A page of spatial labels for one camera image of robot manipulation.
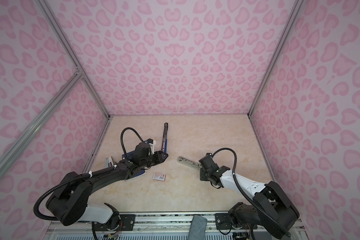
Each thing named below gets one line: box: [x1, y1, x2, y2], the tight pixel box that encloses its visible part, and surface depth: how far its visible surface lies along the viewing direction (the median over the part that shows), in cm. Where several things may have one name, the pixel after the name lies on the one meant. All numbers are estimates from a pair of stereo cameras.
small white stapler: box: [105, 156, 114, 168], surface depth 95 cm
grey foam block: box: [187, 215, 208, 240], surface depth 71 cm
